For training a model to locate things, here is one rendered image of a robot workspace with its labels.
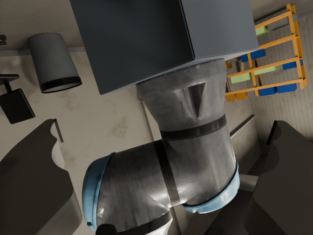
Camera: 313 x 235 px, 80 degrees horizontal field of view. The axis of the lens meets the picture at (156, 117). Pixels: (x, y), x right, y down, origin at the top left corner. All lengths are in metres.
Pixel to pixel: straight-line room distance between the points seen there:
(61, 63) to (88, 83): 0.94
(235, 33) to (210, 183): 0.22
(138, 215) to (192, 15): 0.26
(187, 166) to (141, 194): 0.08
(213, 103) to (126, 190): 0.18
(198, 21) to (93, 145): 3.50
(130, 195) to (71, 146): 3.23
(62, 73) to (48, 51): 0.32
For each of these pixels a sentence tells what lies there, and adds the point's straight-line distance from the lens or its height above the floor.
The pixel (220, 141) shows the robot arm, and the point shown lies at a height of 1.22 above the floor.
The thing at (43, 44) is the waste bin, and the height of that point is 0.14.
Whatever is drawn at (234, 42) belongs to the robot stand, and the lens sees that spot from 0.29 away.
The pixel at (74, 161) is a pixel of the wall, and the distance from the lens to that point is 3.54.
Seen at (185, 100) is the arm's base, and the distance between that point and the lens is 0.27.
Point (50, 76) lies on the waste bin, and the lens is 2.90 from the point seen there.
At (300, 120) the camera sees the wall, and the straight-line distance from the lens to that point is 9.62.
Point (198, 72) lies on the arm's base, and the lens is 0.26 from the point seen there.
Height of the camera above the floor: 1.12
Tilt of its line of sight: 8 degrees up
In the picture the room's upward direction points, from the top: 164 degrees clockwise
